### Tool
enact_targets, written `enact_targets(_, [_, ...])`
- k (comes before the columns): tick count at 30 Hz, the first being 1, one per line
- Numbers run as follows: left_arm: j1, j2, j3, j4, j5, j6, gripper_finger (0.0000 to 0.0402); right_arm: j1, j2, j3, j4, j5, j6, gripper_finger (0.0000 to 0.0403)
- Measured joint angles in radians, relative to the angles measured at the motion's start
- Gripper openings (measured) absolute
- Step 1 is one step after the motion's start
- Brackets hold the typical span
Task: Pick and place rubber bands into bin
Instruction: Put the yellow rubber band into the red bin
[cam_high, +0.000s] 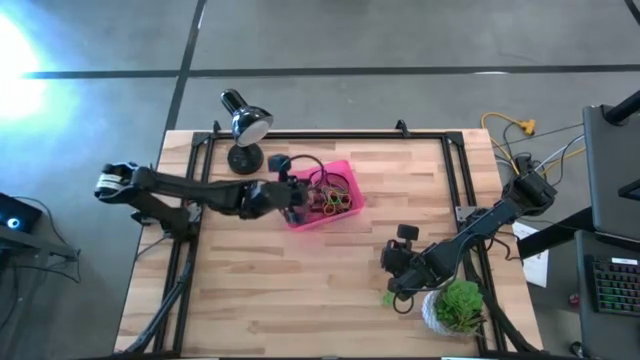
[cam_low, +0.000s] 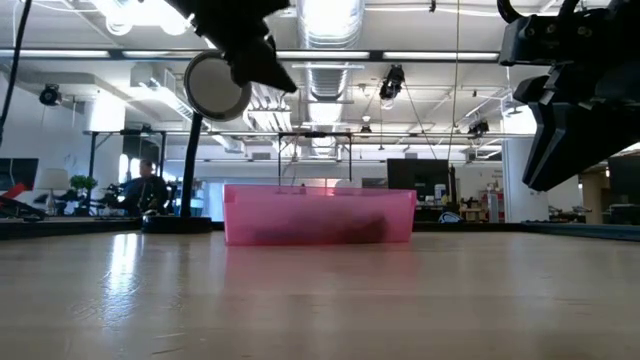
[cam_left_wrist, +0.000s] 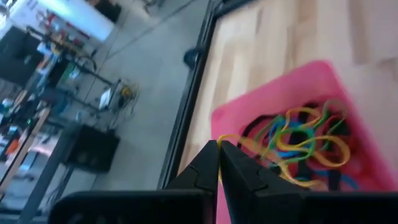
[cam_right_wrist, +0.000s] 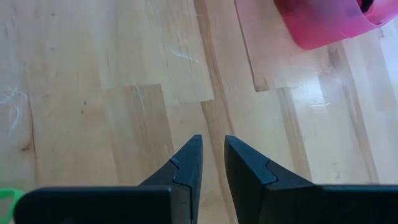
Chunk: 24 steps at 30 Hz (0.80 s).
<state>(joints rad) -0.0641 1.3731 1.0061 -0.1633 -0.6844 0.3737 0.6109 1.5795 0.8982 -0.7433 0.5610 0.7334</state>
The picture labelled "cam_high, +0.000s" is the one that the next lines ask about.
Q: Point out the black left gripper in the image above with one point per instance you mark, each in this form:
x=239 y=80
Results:
x=267 y=197

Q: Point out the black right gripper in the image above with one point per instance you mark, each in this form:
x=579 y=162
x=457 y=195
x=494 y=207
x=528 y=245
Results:
x=420 y=265

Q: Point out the wide black rubber band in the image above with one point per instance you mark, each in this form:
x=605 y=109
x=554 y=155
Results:
x=330 y=175

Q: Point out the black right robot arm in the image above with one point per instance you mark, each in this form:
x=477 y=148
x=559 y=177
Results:
x=480 y=225

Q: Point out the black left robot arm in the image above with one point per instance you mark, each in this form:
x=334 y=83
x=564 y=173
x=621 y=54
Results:
x=190 y=187

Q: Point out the pink plastic bin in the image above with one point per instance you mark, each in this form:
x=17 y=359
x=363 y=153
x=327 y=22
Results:
x=356 y=195

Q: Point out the black desk lamp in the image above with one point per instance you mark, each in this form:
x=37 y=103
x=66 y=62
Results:
x=252 y=127

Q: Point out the green succulent in white pot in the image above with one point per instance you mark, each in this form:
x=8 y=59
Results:
x=457 y=305

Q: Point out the white paper sheet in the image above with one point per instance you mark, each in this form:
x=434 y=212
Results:
x=537 y=270

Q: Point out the black stand leg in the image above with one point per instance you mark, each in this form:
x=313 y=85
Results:
x=550 y=235

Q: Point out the black power adapter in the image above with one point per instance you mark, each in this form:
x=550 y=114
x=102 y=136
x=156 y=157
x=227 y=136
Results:
x=524 y=162

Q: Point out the small red object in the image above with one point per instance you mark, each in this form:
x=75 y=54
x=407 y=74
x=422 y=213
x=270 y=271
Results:
x=574 y=300

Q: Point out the gray desk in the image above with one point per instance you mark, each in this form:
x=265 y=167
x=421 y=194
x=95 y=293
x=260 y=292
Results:
x=600 y=340

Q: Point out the backlit black keyboard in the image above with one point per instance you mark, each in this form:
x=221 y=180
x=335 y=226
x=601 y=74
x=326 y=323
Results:
x=617 y=287

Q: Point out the gray cart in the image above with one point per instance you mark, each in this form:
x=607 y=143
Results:
x=610 y=175

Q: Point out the black floor stand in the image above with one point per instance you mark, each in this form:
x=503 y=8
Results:
x=40 y=245

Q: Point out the black pole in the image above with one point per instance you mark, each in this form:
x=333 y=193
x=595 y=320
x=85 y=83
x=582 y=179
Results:
x=622 y=110

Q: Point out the black device with blue light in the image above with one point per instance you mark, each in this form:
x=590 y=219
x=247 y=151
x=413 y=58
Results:
x=20 y=212

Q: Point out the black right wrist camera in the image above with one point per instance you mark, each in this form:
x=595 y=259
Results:
x=390 y=260

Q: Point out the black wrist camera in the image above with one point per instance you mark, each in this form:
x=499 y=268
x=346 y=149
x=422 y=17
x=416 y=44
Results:
x=390 y=260
x=301 y=195

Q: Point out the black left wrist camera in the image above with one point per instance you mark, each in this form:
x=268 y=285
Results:
x=301 y=195

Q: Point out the black metal table frame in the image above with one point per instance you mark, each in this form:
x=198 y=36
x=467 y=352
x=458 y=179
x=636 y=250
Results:
x=325 y=135

